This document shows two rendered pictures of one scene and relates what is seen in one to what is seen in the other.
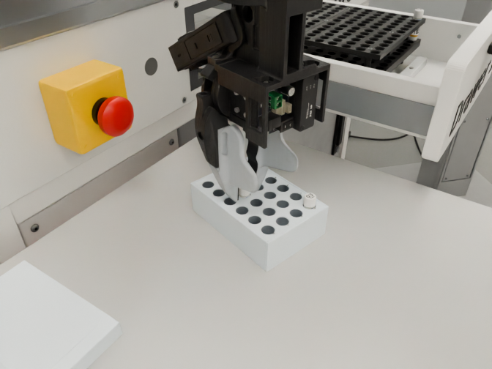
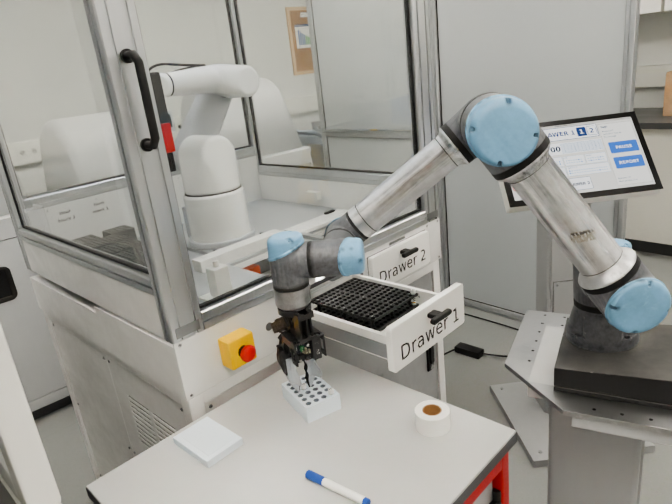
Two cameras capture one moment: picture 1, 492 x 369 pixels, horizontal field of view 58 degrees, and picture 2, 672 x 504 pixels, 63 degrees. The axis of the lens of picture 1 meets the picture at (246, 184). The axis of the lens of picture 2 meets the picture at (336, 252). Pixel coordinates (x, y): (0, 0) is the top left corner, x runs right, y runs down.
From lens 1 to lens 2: 0.82 m
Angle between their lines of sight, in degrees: 20
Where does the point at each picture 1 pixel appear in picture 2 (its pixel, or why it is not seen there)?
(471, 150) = not seen: hidden behind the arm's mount
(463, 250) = (403, 415)
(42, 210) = (214, 397)
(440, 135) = (391, 359)
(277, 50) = (298, 332)
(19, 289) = (205, 426)
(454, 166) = not seen: hidden behind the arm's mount
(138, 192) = (259, 389)
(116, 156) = (251, 371)
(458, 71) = (389, 332)
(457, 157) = not seen: hidden behind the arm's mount
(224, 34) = (284, 323)
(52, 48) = (224, 325)
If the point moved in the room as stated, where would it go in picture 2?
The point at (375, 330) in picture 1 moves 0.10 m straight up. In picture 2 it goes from (345, 444) to (339, 402)
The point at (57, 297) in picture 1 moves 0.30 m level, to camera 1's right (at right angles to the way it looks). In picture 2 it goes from (219, 429) to (359, 431)
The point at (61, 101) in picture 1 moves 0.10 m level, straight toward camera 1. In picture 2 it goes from (226, 347) to (229, 369)
